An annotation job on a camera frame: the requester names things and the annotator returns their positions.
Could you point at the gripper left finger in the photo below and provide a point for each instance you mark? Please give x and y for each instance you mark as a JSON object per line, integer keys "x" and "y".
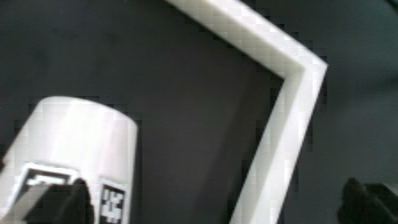
{"x": 53, "y": 204}

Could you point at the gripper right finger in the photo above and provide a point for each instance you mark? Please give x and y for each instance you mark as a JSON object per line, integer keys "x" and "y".
{"x": 367, "y": 203}

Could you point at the white lamp shade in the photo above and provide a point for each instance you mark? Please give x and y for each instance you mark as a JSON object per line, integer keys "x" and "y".
{"x": 72, "y": 146}

